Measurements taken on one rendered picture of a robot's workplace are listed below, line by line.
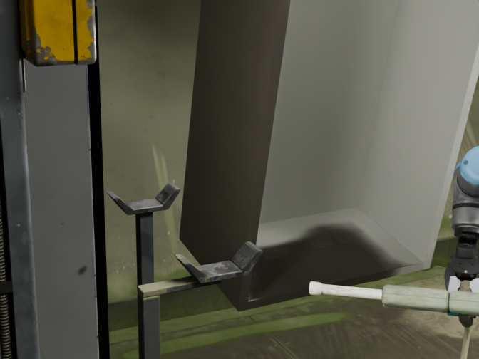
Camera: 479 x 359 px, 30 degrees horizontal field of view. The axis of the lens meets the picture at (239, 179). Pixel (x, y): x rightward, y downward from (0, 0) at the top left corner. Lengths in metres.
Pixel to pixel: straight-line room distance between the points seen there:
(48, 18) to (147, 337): 0.30
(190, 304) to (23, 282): 2.24
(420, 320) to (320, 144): 0.89
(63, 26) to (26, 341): 0.30
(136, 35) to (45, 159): 1.96
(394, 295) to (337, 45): 0.71
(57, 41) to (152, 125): 2.40
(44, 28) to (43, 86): 0.57
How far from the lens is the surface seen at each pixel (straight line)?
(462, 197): 2.23
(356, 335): 3.03
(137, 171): 3.09
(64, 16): 0.77
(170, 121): 3.19
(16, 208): 0.82
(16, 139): 0.81
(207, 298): 3.09
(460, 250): 2.12
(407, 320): 3.17
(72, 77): 1.33
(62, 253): 1.41
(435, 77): 2.40
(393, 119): 2.55
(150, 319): 0.82
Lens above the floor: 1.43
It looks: 18 degrees down
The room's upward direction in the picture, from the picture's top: 1 degrees clockwise
